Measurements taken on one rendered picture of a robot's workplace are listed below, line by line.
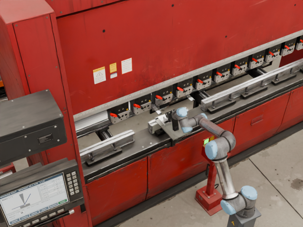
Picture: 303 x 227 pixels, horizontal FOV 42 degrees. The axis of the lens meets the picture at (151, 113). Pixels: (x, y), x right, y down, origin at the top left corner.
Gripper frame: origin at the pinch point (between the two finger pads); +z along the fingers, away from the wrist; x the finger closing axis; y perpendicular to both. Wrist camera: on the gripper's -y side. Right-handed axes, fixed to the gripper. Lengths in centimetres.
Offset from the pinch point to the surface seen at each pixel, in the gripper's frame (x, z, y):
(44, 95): 99, -98, 31
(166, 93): -0.7, -17.0, 21.2
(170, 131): 3.1, -5.9, -8.0
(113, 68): 44, -49, 45
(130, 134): 33.0, 5.7, 0.9
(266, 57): -111, -8, 25
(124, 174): 46, 20, -28
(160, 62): 5, -41, 42
